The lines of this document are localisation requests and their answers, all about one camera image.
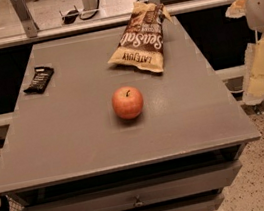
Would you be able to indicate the horizontal metal railing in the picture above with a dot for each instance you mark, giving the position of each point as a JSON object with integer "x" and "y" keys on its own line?
{"x": 105, "y": 23}

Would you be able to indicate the brown Late July chip bag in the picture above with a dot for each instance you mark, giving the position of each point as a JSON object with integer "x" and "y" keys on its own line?
{"x": 141, "y": 44}

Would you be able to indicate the grey drawer cabinet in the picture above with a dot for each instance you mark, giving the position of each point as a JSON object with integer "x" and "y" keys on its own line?
{"x": 68, "y": 141}

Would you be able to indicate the top drawer with knob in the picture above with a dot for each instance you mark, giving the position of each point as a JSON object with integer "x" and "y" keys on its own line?
{"x": 149, "y": 192}

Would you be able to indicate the black rxbar chocolate bar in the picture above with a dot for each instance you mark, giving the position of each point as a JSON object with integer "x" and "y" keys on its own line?
{"x": 40, "y": 80}

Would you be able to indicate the red apple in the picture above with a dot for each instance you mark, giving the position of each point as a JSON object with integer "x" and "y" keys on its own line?
{"x": 127, "y": 102}

